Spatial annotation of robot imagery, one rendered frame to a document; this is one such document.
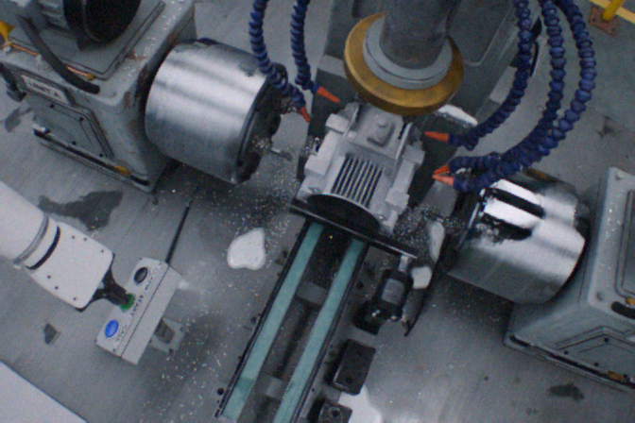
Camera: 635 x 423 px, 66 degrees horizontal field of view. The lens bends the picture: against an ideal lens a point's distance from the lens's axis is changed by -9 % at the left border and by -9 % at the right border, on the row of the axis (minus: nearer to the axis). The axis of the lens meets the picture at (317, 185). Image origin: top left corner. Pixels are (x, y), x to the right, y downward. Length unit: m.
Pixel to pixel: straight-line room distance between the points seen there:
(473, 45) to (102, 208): 0.87
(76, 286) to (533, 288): 0.75
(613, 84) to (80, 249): 2.68
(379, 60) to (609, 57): 2.46
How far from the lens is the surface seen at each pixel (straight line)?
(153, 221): 1.24
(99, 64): 1.01
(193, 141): 0.98
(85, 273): 0.84
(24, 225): 0.77
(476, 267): 0.96
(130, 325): 0.89
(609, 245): 1.01
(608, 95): 2.95
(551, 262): 0.96
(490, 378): 1.23
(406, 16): 0.69
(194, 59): 0.99
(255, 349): 1.03
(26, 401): 1.21
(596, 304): 0.95
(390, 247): 0.98
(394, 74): 0.75
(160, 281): 0.90
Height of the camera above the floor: 1.93
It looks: 64 degrees down
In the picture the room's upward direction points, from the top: 12 degrees clockwise
